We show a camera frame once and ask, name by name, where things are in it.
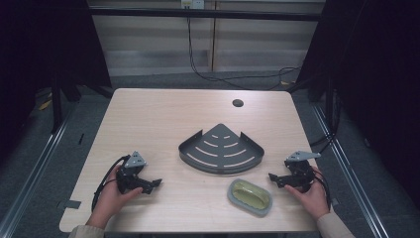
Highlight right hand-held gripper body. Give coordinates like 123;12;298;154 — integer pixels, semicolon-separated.
284;151;322;193

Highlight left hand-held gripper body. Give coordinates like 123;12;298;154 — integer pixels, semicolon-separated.
115;151;148;194

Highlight person's right hand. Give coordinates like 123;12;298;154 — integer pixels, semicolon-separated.
284;166;331;222

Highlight person's left hand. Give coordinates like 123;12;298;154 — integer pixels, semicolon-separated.
86;165;144;230

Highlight yellow-green soap bar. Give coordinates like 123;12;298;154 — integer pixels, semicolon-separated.
232;181;270;210

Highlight green soap dish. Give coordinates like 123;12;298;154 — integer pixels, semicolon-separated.
226;178;273;218

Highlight grey tape strip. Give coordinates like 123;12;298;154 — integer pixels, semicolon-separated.
63;199;82;210

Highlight dark grey metal corner shelf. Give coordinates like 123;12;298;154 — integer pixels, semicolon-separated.
177;123;265;176

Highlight black metal stand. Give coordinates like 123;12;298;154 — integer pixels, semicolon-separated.
50;70;64;135

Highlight black curtain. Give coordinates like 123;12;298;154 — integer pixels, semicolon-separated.
295;0;420;199
0;0;113;167

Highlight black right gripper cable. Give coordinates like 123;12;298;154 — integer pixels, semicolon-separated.
311;166;333;210

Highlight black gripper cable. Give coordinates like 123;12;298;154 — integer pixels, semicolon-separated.
91;154;132;213
311;166;333;210

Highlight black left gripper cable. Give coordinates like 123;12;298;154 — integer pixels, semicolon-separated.
91;154;132;213

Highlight black floor cables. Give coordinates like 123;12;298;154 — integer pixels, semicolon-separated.
309;88;343;155

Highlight black wall cable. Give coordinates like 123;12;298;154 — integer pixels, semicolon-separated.
186;16;302;91

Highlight black horizontal frame bar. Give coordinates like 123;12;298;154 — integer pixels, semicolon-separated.
88;7;322;23

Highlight white wall socket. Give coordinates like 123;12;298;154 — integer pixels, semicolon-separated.
180;0;206;10

